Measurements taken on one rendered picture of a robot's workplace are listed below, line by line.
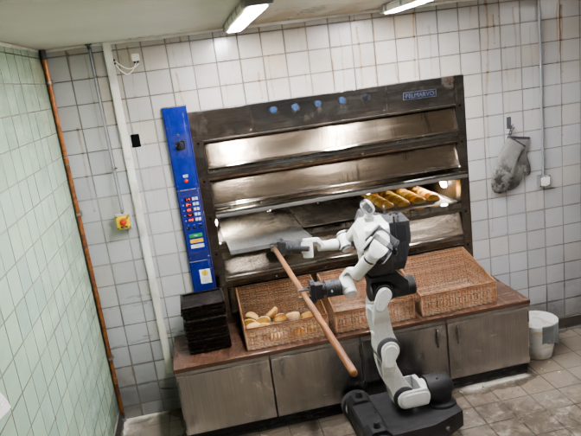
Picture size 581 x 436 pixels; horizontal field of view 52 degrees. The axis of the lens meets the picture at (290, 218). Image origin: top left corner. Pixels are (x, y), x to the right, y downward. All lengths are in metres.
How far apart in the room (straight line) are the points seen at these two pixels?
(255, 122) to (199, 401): 1.86
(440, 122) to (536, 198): 0.99
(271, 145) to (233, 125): 0.29
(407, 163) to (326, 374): 1.58
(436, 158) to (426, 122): 0.27
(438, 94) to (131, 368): 2.92
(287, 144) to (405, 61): 0.99
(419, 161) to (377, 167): 0.32
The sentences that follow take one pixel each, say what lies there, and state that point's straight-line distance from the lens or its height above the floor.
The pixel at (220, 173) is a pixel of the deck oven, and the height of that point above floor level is 1.67.
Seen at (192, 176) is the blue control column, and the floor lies 1.68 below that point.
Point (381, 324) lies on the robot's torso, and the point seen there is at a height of 0.78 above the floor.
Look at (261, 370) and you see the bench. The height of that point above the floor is 0.45.
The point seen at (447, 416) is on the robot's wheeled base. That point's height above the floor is 0.17.
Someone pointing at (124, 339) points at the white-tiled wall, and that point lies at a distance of 4.41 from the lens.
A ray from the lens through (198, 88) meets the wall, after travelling 4.02.
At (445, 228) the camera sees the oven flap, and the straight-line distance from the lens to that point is 4.56.
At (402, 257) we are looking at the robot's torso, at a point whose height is 1.19.
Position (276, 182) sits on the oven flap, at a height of 1.54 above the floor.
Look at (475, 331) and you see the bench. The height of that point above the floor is 0.42.
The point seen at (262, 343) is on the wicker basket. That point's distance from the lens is 3.91.
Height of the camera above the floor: 2.30
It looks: 14 degrees down
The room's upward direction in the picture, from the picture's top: 8 degrees counter-clockwise
